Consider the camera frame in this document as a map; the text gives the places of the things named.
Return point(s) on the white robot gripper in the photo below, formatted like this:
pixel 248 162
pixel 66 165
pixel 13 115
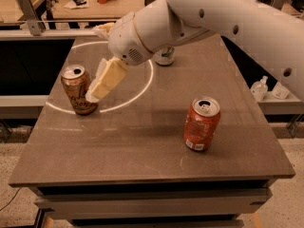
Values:
pixel 124 41

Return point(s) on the tan LaCroix can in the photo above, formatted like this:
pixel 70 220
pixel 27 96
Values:
pixel 75 81

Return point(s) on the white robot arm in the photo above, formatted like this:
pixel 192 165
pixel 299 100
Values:
pixel 271 37

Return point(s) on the white green soda can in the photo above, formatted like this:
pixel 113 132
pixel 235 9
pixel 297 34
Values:
pixel 165 56

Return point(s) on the orange soda can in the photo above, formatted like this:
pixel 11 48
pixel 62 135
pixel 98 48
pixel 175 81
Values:
pixel 201 123

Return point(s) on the clear sanitizer bottle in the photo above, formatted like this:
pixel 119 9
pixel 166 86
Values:
pixel 260 88

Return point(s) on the white small bottle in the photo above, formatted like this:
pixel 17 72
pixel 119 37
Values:
pixel 280 91

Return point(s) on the grey table drawer base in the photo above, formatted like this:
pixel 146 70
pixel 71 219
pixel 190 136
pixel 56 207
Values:
pixel 135 204

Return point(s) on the left metal bracket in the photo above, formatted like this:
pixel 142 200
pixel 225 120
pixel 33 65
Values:
pixel 35 26

